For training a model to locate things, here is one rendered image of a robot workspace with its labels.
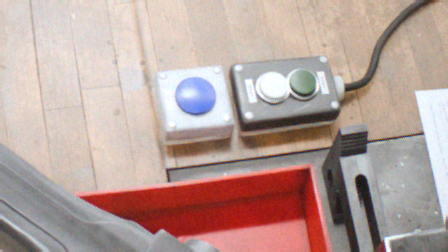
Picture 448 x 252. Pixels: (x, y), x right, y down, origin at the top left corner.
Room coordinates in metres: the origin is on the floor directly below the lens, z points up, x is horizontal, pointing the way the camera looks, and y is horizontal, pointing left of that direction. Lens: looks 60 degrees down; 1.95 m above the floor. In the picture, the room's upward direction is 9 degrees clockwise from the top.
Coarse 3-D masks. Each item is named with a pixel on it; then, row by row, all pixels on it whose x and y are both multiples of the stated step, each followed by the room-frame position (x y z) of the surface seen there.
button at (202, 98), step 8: (184, 80) 0.59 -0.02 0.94; (192, 80) 0.59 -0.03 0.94; (200, 80) 0.59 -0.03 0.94; (184, 88) 0.58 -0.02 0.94; (192, 88) 0.58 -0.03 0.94; (200, 88) 0.59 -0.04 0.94; (208, 88) 0.59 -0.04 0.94; (176, 96) 0.57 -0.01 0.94; (184, 96) 0.57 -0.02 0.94; (192, 96) 0.58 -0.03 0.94; (200, 96) 0.58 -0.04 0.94; (208, 96) 0.58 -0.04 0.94; (184, 104) 0.57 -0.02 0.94; (192, 104) 0.57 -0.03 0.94; (200, 104) 0.57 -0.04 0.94; (208, 104) 0.57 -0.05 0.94; (192, 112) 0.56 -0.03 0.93; (200, 112) 0.56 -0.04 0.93
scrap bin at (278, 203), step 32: (96, 192) 0.45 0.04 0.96; (128, 192) 0.45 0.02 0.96; (160, 192) 0.46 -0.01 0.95; (192, 192) 0.47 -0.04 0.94; (224, 192) 0.48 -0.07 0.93; (256, 192) 0.49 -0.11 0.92; (288, 192) 0.50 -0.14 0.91; (160, 224) 0.45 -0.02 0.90; (192, 224) 0.45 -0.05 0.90; (224, 224) 0.46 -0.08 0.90; (256, 224) 0.46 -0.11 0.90; (288, 224) 0.47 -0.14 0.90; (320, 224) 0.45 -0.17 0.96
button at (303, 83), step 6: (294, 72) 0.62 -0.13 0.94; (300, 72) 0.62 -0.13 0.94; (306, 72) 0.62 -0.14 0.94; (294, 78) 0.61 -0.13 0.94; (300, 78) 0.62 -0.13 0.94; (306, 78) 0.62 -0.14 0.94; (312, 78) 0.62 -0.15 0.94; (294, 84) 0.61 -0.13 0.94; (300, 84) 0.61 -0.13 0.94; (306, 84) 0.61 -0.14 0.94; (312, 84) 0.61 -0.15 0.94; (294, 90) 0.60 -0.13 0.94; (300, 90) 0.60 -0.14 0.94; (306, 90) 0.60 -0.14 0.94; (312, 90) 0.60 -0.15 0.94
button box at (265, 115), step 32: (416, 0) 0.77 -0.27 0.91; (384, 32) 0.71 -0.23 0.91; (256, 64) 0.63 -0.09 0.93; (288, 64) 0.63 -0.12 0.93; (320, 64) 0.64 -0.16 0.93; (256, 96) 0.59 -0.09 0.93; (288, 96) 0.60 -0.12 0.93; (320, 96) 0.60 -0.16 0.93; (256, 128) 0.56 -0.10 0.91; (288, 128) 0.58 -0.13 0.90
